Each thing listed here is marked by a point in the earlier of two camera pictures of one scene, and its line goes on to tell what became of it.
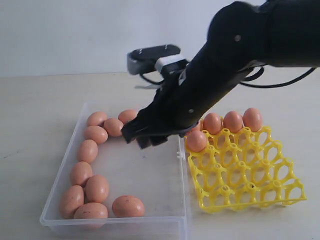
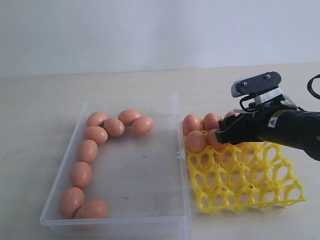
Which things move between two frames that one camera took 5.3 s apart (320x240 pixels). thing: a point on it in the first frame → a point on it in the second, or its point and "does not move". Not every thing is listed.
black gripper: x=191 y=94 → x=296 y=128
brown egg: x=96 y=188 → x=212 y=140
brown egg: x=197 y=140 does not move
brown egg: x=80 y=172 does not move
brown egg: x=73 y=198 does not move
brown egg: x=91 y=210 does not move
